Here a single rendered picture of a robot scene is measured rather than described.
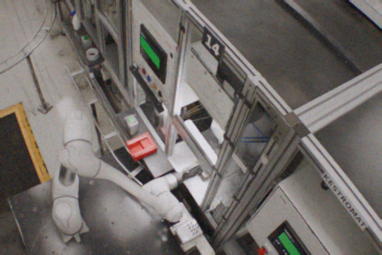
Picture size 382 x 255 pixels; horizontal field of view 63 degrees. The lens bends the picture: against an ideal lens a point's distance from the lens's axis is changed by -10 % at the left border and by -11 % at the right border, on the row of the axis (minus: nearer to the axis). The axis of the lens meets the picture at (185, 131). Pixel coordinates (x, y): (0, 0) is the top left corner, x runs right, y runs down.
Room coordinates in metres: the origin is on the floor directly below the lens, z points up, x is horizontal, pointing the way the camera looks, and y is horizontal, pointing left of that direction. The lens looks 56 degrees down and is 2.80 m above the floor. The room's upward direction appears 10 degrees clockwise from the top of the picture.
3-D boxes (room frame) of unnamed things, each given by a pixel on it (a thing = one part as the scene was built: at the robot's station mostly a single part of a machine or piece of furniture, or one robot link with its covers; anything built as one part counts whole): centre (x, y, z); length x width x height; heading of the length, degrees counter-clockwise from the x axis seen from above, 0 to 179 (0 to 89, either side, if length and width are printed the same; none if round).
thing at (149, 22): (1.29, 0.15, 1.60); 0.42 x 0.29 x 0.46; 40
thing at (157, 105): (1.20, 0.25, 1.37); 0.36 x 0.04 x 0.04; 40
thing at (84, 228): (0.54, 0.59, 0.71); 0.22 x 0.18 x 0.06; 40
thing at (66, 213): (0.57, 0.61, 0.85); 0.18 x 0.16 x 0.22; 21
